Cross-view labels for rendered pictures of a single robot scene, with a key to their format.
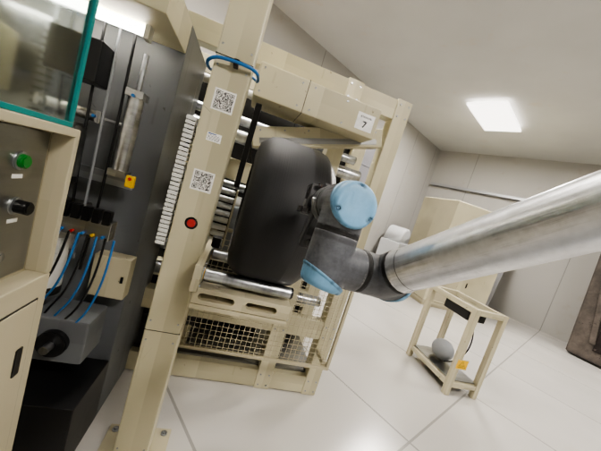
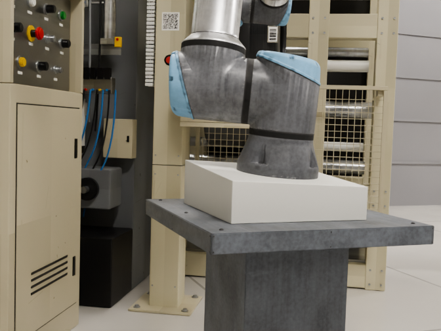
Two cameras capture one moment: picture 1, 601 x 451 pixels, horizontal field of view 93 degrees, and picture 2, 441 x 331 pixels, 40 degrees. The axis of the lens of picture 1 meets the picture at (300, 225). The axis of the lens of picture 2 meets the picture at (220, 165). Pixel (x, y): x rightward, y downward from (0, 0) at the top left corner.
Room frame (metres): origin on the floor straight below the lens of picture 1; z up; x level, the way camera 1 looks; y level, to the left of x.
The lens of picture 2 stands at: (-1.23, -0.82, 0.80)
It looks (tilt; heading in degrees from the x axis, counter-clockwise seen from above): 4 degrees down; 23
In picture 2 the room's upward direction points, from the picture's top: 2 degrees clockwise
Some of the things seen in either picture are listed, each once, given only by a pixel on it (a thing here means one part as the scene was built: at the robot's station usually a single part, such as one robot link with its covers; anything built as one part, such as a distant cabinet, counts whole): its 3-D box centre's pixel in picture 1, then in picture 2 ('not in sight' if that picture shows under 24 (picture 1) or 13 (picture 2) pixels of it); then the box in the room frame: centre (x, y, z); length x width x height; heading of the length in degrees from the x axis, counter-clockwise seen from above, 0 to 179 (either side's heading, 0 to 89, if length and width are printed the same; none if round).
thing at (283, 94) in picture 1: (314, 108); not in sight; (1.49, 0.11, 1.71); 0.61 x 0.25 x 0.15; 104
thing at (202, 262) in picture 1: (204, 261); not in sight; (1.13, 0.33, 0.90); 0.40 x 0.03 x 0.10; 14
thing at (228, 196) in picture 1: (213, 212); not in sight; (1.49, 0.46, 1.05); 0.20 x 0.15 x 0.30; 104
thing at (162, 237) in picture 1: (178, 182); (153, 29); (1.04, 0.48, 1.19); 0.05 x 0.04 x 0.48; 14
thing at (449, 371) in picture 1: (452, 336); not in sight; (2.65, -1.71, 0.40); 0.60 x 0.35 x 0.80; 14
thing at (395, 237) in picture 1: (393, 250); not in sight; (7.12, -2.42, 0.61); 0.64 x 0.53 x 1.23; 134
